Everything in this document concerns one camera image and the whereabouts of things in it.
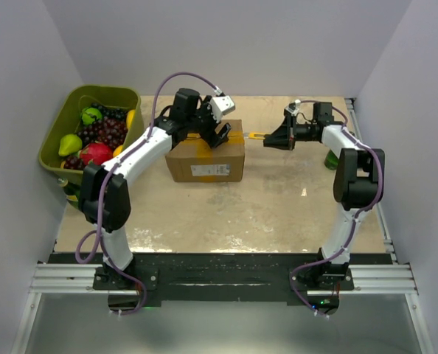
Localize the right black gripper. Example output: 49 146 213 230
264 114 316 151

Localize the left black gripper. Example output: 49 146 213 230
187 97 231 149

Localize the yellow utility knife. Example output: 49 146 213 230
243 132 266 140

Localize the taped cardboard express box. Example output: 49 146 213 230
165 119 245 183

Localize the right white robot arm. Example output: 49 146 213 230
263 100 385 290

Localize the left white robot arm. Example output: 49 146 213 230
79 88 235 289

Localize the green glass bottle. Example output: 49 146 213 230
324 150 339 170

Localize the yellow lemon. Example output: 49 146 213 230
125 109 136 130

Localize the orange fruit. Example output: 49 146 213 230
112 145 123 157

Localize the dark purple grape bunch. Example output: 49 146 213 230
77 118 128 150

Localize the black grape bunch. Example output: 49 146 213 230
90 103 128 121

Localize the red dragon fruit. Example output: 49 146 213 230
78 142 113 165

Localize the green apple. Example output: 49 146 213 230
80 107 103 126

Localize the small red grape bunch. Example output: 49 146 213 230
60 155 90 170

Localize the green pear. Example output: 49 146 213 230
58 133 83 157

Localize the olive green plastic basket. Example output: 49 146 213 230
38 85 145 185

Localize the dark bottle behind basket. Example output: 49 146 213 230
58 178 80 210

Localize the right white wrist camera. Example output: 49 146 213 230
284 99 302 117

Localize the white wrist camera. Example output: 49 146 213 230
284 99 302 117
209 86 236 123

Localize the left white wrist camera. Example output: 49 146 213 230
209 86 236 123

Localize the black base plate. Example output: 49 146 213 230
93 254 355 314

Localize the aluminium rail frame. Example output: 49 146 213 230
13 102 433 353

